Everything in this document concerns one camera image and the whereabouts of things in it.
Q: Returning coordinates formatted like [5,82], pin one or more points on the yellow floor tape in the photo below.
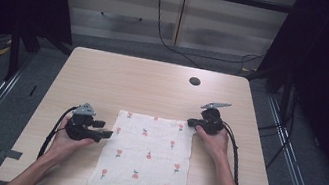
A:
[2,51]

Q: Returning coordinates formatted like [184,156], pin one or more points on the small black floor strip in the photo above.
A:
[32,90]

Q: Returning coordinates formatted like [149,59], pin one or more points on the grey tape piece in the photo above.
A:
[9,153]

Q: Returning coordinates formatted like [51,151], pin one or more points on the person's left hand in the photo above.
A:
[63,146]

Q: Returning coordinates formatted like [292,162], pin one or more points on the white cloth with red print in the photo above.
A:
[145,156]

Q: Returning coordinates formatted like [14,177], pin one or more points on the black metal stand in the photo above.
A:
[13,53]

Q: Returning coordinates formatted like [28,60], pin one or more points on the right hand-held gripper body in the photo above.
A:
[211,122]

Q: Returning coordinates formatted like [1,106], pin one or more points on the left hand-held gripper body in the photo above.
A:
[78,129]

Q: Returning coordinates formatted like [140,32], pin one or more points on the person's right hand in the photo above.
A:
[213,144]

